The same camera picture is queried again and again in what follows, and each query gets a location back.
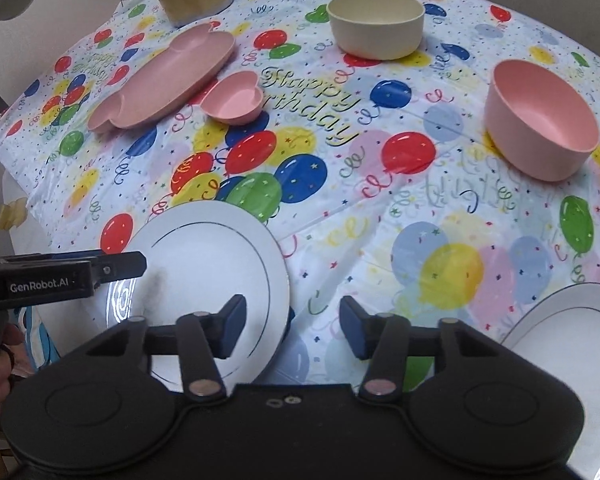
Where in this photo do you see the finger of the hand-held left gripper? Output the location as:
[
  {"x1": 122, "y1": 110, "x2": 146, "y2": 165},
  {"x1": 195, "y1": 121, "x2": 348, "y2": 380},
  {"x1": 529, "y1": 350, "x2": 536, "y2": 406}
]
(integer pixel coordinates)
[{"x1": 89, "y1": 251, "x2": 148, "y2": 288}]

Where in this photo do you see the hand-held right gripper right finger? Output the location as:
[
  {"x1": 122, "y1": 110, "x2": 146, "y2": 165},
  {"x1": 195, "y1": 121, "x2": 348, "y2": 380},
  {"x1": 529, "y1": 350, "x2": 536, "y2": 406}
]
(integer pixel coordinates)
[{"x1": 340, "y1": 296, "x2": 512, "y2": 402}]

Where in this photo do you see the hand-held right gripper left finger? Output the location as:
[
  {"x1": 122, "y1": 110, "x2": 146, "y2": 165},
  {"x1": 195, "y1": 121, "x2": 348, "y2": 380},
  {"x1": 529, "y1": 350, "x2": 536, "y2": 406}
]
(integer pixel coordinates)
[{"x1": 82, "y1": 294, "x2": 247, "y2": 402}]

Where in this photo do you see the white plate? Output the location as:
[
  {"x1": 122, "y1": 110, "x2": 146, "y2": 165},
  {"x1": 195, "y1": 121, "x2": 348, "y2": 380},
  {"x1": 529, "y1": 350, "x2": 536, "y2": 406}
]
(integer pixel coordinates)
[
  {"x1": 107, "y1": 203, "x2": 292, "y2": 394},
  {"x1": 500, "y1": 282, "x2": 600, "y2": 480}
]

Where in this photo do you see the pink bear-shaped plate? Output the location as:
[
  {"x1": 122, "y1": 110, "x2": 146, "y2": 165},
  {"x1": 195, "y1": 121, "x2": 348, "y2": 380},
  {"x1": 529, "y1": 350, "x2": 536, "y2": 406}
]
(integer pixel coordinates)
[{"x1": 86, "y1": 30, "x2": 238, "y2": 134}]

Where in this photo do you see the pink round bowl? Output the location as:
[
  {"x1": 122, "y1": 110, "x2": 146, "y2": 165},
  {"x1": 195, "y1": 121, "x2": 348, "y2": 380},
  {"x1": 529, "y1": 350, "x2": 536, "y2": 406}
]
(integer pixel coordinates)
[{"x1": 483, "y1": 59, "x2": 600, "y2": 182}]

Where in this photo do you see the cream bowl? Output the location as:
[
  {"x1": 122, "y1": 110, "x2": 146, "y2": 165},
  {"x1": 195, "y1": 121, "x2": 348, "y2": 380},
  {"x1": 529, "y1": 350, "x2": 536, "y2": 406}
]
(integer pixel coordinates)
[{"x1": 327, "y1": 0, "x2": 425, "y2": 59}]

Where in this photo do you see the blue patterned cloth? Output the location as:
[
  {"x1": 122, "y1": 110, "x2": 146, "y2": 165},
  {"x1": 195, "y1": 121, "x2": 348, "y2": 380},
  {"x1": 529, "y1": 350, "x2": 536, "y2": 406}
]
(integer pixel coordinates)
[{"x1": 7, "y1": 307, "x2": 61, "y2": 366}]

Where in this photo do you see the pale yellow foam pad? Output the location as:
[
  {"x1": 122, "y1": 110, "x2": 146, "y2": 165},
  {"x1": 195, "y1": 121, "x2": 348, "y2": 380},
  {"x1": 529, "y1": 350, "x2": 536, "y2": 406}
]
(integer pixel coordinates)
[{"x1": 0, "y1": 199, "x2": 28, "y2": 231}]

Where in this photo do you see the balloon print tablecloth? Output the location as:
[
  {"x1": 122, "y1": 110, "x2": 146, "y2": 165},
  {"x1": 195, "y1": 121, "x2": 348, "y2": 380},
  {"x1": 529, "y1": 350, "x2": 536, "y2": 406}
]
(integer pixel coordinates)
[{"x1": 0, "y1": 0, "x2": 600, "y2": 466}]

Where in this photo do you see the pink heart-shaped bowl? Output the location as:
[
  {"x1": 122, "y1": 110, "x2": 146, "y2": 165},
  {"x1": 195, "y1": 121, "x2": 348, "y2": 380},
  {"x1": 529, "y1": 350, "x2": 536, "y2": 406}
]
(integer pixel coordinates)
[{"x1": 200, "y1": 70, "x2": 265, "y2": 126}]

